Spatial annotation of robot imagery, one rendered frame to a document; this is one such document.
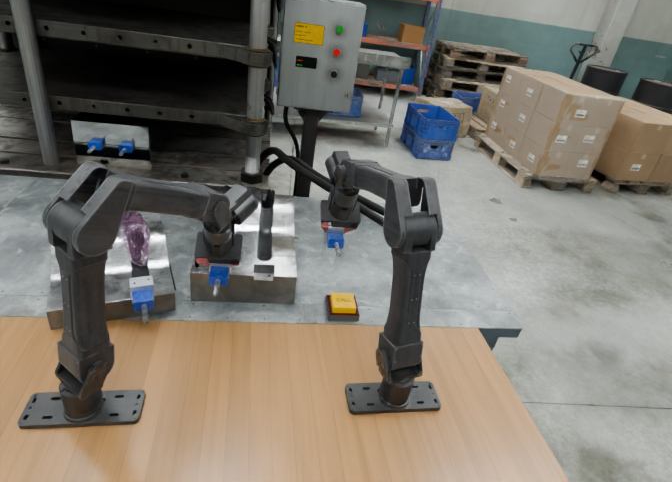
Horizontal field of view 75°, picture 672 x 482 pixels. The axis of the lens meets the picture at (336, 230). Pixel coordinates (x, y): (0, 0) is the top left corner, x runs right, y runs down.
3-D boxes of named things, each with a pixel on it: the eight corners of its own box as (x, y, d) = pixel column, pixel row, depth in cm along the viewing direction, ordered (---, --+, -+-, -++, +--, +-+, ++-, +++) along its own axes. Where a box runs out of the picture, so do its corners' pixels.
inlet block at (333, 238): (346, 264, 115) (349, 246, 112) (327, 263, 114) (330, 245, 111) (340, 239, 126) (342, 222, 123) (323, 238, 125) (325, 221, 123)
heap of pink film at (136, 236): (154, 265, 112) (152, 239, 108) (74, 274, 104) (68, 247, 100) (147, 215, 131) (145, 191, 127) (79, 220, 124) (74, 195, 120)
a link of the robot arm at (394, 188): (334, 156, 100) (405, 185, 74) (369, 156, 104) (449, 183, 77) (332, 208, 104) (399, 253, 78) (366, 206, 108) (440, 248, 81)
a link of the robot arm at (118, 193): (207, 182, 91) (58, 155, 64) (238, 197, 87) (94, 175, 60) (188, 236, 93) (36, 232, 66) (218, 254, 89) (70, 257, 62)
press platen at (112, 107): (273, 168, 171) (276, 124, 162) (-110, 136, 149) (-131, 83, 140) (274, 108, 242) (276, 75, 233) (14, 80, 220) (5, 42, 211)
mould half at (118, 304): (175, 310, 107) (173, 274, 102) (50, 330, 96) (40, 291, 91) (157, 211, 145) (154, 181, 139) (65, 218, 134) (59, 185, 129)
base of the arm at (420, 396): (349, 360, 91) (356, 388, 85) (439, 358, 95) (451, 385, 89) (343, 386, 95) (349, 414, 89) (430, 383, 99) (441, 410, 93)
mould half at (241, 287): (293, 304, 115) (298, 262, 108) (190, 301, 111) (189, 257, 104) (289, 212, 157) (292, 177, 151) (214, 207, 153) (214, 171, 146)
